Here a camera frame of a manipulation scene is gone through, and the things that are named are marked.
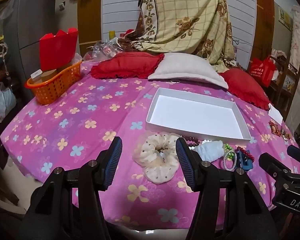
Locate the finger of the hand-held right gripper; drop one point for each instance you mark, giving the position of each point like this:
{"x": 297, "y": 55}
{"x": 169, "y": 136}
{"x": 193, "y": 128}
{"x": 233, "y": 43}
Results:
{"x": 297, "y": 153}
{"x": 270, "y": 162}

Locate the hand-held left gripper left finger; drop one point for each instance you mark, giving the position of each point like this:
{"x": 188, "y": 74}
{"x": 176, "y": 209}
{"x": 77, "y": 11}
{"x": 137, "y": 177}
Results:
{"x": 113, "y": 160}

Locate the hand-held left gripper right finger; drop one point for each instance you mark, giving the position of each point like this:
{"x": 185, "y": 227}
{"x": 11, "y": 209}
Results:
{"x": 183, "y": 160}

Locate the blue hair claw clip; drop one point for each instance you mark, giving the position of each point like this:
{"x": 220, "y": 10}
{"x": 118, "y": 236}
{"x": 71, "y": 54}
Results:
{"x": 246, "y": 165}

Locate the light blue fluffy scrunchie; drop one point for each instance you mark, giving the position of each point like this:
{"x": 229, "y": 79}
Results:
{"x": 210, "y": 151}

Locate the cream dotted scrunchie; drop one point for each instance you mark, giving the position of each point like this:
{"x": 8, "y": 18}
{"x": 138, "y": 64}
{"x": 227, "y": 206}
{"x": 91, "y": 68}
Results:
{"x": 145, "y": 155}

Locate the white shallow box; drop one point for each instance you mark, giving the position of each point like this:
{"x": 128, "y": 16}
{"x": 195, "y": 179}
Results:
{"x": 197, "y": 112}

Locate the dark snack packet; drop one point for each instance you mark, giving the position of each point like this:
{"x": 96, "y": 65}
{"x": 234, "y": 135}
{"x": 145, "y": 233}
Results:
{"x": 285, "y": 133}

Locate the red snack packet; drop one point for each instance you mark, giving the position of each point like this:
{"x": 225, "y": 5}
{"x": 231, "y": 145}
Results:
{"x": 274, "y": 128}

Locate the white paper envelope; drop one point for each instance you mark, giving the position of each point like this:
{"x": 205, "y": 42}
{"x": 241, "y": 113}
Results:
{"x": 275, "y": 113}

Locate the pink floral bedsheet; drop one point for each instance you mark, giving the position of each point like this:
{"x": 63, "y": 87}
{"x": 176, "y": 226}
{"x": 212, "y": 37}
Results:
{"x": 77, "y": 130}

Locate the wooden chair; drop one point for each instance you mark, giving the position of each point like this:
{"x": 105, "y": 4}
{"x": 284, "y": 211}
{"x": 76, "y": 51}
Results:
{"x": 290, "y": 85}

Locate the red ruffled pillow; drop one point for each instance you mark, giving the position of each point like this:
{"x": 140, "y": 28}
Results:
{"x": 245, "y": 87}
{"x": 125, "y": 66}

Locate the red shopping bag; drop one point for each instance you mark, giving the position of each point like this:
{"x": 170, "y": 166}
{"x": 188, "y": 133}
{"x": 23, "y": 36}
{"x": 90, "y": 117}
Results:
{"x": 262, "y": 71}

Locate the white pillow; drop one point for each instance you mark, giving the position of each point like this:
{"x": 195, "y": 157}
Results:
{"x": 187, "y": 70}

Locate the orange plastic basket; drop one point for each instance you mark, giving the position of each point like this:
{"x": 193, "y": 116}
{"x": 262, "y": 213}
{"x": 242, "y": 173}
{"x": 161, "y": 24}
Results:
{"x": 55, "y": 87}

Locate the white tissue paper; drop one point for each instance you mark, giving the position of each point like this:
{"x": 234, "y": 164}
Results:
{"x": 77, "y": 58}

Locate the clear plastic bag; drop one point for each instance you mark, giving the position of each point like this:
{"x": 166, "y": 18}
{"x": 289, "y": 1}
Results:
{"x": 102, "y": 50}

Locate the red paper bag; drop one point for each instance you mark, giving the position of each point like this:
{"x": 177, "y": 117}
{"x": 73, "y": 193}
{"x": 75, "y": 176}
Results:
{"x": 57, "y": 50}

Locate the white plastic bag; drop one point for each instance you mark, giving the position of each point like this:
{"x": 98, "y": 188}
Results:
{"x": 5, "y": 100}

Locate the yellow bottle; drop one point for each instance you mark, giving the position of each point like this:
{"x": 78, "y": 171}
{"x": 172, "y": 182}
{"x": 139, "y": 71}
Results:
{"x": 112, "y": 34}

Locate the wooden door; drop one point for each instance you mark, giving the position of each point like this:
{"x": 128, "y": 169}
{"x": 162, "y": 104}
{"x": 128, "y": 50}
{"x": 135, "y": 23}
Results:
{"x": 263, "y": 17}
{"x": 88, "y": 27}

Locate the beige floral blanket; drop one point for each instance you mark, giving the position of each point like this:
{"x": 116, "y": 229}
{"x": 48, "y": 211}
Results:
{"x": 185, "y": 17}

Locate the grey refrigerator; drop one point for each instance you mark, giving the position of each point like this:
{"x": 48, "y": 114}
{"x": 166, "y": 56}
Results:
{"x": 30, "y": 25}

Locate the framed wall picture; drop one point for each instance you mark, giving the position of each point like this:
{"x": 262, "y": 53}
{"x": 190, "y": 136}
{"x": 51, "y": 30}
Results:
{"x": 285, "y": 17}

